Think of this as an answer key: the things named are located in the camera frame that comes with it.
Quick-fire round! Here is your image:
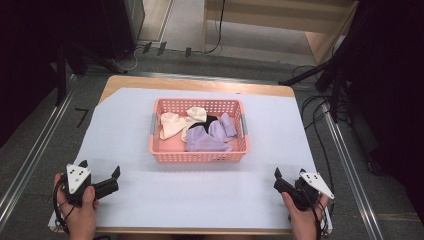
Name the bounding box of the cream sock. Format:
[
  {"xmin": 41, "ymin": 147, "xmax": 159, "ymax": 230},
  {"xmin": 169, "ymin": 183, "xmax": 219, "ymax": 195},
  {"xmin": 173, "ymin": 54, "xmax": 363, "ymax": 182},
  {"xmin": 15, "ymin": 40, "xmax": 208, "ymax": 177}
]
[
  {"xmin": 180, "ymin": 106, "xmax": 208, "ymax": 144},
  {"xmin": 159, "ymin": 111, "xmax": 188, "ymax": 141}
]

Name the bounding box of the hand-held gripper cable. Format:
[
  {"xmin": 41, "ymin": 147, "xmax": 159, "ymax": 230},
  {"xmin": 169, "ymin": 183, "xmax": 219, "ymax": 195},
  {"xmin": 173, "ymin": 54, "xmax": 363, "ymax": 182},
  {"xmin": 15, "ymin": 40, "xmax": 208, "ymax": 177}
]
[
  {"xmin": 304, "ymin": 189, "xmax": 336, "ymax": 240},
  {"xmin": 52, "ymin": 178, "xmax": 71, "ymax": 234}
]

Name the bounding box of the light wooden shelf unit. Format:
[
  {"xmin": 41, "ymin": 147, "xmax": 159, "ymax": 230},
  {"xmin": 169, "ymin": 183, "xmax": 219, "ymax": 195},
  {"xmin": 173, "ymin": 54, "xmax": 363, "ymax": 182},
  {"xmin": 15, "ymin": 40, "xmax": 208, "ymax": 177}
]
[{"xmin": 202, "ymin": 0, "xmax": 360, "ymax": 67}]

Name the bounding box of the metal floor rail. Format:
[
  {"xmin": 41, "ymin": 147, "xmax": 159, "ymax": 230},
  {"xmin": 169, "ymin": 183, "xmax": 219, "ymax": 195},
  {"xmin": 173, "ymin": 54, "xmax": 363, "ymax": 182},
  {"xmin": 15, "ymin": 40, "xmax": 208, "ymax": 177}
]
[
  {"xmin": 320, "ymin": 99, "xmax": 385, "ymax": 240},
  {"xmin": 0, "ymin": 73, "xmax": 78, "ymax": 232}
]

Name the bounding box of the dark cabinet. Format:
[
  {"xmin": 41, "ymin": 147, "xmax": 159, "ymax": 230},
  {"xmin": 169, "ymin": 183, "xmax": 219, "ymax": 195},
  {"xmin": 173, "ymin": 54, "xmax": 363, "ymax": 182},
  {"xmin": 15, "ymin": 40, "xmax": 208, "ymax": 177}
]
[{"xmin": 98, "ymin": 0, "xmax": 146, "ymax": 60}]

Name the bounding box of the right hand-held gripper cable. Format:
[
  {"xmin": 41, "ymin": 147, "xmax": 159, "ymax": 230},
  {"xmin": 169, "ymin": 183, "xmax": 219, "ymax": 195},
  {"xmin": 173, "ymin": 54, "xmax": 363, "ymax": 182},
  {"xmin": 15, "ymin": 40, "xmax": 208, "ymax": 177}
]
[{"xmin": 304, "ymin": 189, "xmax": 336, "ymax": 240}]

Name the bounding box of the black hanging cable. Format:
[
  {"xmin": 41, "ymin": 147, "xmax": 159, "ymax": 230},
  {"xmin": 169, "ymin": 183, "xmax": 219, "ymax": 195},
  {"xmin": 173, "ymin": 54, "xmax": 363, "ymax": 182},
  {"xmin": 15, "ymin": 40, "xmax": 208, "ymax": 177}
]
[{"xmin": 203, "ymin": 0, "xmax": 227, "ymax": 55}]

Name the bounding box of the large purple cloth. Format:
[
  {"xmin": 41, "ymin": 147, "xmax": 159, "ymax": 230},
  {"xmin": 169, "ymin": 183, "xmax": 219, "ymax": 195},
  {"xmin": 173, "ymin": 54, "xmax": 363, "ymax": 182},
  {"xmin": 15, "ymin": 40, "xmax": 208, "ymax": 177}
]
[{"xmin": 183, "ymin": 125, "xmax": 234, "ymax": 153}]

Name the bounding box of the black cloth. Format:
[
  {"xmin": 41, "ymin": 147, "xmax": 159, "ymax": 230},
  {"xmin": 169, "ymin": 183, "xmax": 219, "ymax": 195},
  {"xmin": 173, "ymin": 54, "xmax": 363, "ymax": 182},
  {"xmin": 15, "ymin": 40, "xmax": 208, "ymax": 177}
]
[{"xmin": 189, "ymin": 114, "xmax": 220, "ymax": 135}]

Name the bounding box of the pink plastic basket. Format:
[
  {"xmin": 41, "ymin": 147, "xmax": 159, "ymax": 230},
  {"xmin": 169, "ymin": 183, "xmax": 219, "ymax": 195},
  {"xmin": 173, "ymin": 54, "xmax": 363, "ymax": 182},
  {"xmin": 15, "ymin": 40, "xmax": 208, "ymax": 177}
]
[{"xmin": 148, "ymin": 97, "xmax": 251, "ymax": 164}]

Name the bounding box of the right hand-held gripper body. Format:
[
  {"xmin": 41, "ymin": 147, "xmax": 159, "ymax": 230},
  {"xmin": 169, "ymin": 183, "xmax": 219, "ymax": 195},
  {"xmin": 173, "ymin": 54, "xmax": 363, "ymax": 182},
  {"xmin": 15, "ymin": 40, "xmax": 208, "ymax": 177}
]
[{"xmin": 273, "ymin": 171, "xmax": 336, "ymax": 212}]

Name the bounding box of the black metal stand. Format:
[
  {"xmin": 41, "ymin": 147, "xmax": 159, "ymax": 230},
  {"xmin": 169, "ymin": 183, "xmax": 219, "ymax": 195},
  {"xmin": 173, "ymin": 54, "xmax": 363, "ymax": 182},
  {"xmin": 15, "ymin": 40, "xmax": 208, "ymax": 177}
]
[
  {"xmin": 278, "ymin": 54, "xmax": 353, "ymax": 124},
  {"xmin": 53, "ymin": 38, "xmax": 88, "ymax": 107}
]

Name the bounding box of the white floor cable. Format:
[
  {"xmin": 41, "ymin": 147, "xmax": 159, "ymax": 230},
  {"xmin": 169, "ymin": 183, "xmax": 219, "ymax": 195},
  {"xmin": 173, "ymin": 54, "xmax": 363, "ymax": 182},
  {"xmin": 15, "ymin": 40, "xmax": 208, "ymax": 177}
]
[{"xmin": 111, "ymin": 44, "xmax": 146, "ymax": 73}]

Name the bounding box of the person's left hand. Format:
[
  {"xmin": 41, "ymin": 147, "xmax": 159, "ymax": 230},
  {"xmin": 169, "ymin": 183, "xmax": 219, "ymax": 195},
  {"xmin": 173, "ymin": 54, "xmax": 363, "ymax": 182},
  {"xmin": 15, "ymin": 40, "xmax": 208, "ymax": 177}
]
[{"xmin": 53, "ymin": 172, "xmax": 100, "ymax": 240}]

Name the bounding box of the purple sock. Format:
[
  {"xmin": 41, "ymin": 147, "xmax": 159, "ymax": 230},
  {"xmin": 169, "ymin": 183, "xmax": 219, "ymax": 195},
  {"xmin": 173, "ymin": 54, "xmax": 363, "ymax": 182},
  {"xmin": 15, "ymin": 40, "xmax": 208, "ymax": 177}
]
[
  {"xmin": 207, "ymin": 119, "xmax": 232, "ymax": 143},
  {"xmin": 219, "ymin": 112, "xmax": 239, "ymax": 139}
]

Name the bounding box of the left hand-held gripper cable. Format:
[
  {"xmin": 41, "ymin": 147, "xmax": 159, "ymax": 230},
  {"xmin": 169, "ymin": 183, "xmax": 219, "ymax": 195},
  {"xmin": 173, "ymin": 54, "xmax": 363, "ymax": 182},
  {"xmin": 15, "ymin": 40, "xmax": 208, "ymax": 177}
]
[{"xmin": 52, "ymin": 178, "xmax": 71, "ymax": 234}]

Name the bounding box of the black floor cable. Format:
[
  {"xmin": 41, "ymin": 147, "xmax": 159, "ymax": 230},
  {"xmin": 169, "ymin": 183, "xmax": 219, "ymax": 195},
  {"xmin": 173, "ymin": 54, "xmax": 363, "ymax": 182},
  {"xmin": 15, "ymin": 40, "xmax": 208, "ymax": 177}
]
[{"xmin": 291, "ymin": 64, "xmax": 336, "ymax": 201}]

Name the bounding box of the white table mat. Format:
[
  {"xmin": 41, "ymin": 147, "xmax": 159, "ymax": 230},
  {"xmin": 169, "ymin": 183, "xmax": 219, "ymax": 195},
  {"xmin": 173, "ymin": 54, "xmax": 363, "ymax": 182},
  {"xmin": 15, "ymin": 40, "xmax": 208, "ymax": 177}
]
[{"xmin": 47, "ymin": 87, "xmax": 335, "ymax": 235}]

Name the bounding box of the person's right hand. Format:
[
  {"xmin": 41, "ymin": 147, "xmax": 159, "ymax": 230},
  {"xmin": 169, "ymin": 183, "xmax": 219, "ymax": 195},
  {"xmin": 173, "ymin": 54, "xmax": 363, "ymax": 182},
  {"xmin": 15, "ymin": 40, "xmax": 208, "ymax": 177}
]
[{"xmin": 281, "ymin": 191, "xmax": 331, "ymax": 240}]

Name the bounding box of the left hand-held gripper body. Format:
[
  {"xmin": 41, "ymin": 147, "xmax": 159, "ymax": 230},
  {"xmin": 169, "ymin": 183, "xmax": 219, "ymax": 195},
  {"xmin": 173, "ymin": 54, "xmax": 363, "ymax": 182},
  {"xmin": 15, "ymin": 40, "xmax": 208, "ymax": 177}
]
[{"xmin": 64, "ymin": 163, "xmax": 120, "ymax": 206}]

